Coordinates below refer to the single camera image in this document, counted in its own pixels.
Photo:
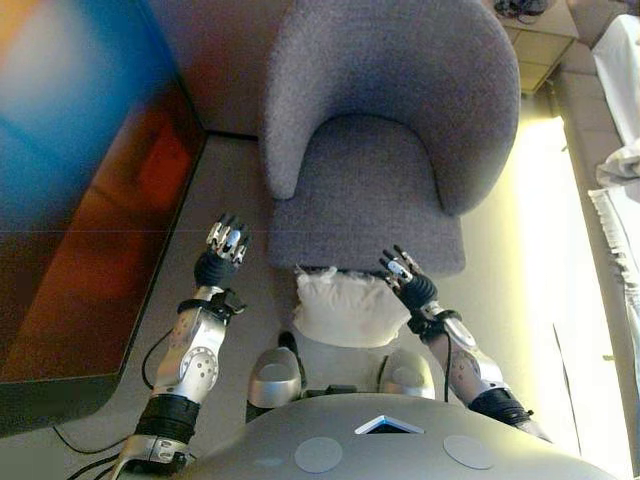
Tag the right robot hand black silver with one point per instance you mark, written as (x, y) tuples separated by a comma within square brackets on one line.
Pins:
[(412, 285)]

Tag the left robot hand black silver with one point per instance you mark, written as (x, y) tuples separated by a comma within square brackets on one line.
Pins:
[(225, 250)]

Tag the white fringed cushion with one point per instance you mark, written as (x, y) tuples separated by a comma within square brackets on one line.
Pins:
[(345, 315)]

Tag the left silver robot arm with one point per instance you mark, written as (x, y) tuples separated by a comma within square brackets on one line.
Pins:
[(195, 360)]

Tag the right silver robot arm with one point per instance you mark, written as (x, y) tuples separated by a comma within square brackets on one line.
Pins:
[(472, 367)]

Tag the beige sofa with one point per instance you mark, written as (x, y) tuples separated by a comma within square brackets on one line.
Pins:
[(585, 125)]

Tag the right silver robot leg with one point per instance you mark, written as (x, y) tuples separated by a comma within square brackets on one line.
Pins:
[(410, 372)]

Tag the silver robot leg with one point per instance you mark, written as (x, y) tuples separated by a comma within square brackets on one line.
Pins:
[(275, 382), (410, 372)]

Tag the black left robot foot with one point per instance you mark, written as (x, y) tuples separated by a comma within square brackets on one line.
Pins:
[(287, 341)]

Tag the left silver robot leg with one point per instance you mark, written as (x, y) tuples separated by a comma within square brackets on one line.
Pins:
[(275, 382)]

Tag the flat television screen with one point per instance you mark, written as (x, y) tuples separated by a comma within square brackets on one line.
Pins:
[(75, 225)]

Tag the grey fabric armchair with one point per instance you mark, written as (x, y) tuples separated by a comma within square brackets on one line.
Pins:
[(375, 125)]

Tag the grey robot torso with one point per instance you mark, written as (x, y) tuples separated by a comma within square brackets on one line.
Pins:
[(350, 450)]

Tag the white fringed cloth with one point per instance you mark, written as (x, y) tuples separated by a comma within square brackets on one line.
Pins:
[(617, 235)]

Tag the light wooden side table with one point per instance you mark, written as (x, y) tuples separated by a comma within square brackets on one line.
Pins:
[(540, 50)]

